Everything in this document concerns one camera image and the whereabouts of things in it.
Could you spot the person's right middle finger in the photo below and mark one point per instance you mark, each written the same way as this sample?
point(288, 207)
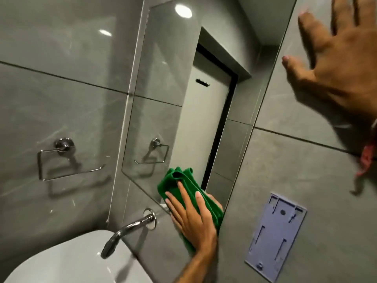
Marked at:
point(341, 11)

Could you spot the person's right hand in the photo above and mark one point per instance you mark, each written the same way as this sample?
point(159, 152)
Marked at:
point(347, 61)

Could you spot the person's left forearm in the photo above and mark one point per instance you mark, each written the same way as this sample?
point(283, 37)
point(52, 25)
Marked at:
point(197, 269)

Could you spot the chrome wall faucet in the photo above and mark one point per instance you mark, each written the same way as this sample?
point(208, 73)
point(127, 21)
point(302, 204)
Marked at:
point(129, 226)

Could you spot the lilac plastic wall mounting plate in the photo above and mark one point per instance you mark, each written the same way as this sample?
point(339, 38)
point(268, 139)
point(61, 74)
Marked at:
point(275, 237)

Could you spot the red thread wristband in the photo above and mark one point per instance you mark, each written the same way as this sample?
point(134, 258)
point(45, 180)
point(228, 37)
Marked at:
point(367, 156)

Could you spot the frameless wall mirror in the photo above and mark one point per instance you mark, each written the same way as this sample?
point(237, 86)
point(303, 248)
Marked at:
point(188, 100)

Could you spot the person's right thumb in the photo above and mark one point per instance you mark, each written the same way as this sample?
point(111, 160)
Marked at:
point(297, 69)

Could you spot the person's left hand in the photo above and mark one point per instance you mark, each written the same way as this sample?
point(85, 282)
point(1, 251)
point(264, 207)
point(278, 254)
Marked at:
point(198, 229)

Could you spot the person's left middle finger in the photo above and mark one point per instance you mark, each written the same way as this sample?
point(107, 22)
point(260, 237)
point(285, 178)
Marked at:
point(185, 197)

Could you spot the white ceramic sink basin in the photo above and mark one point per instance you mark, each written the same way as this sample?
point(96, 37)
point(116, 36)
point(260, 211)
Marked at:
point(67, 262)

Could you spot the person's left thumb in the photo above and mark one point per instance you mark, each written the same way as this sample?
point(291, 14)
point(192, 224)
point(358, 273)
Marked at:
point(214, 201)

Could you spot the green microfibre cloth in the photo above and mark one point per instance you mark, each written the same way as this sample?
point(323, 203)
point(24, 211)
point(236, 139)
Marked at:
point(176, 181)

